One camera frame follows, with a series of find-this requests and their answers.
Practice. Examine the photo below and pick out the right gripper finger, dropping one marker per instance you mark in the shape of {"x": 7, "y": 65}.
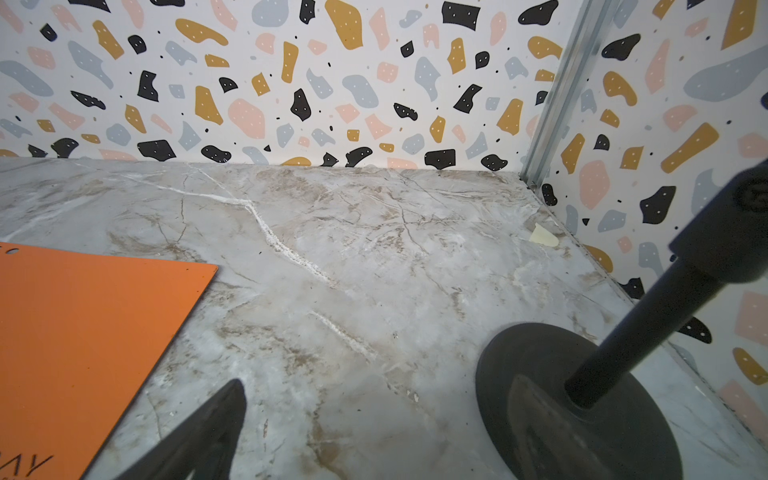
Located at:
{"x": 203, "y": 446}

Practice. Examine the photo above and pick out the orange folder black inside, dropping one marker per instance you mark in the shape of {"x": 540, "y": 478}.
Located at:
{"x": 80, "y": 334}

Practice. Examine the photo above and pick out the small yellow paper scrap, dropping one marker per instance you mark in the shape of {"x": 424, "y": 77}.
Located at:
{"x": 542, "y": 236}

